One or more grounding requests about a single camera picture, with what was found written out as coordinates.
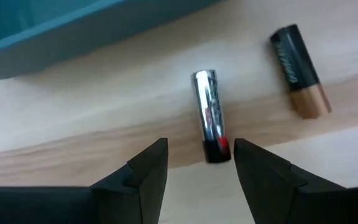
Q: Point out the black copper-top AA battery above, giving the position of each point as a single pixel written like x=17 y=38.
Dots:
x=297 y=68

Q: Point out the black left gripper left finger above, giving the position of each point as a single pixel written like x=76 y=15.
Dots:
x=129 y=196

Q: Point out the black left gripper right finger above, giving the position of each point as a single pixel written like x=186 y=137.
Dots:
x=284 y=196

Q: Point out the silver black AA battery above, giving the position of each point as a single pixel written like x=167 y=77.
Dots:
x=211 y=115

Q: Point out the teal plastic bin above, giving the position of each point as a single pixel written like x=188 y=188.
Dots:
x=42 y=40

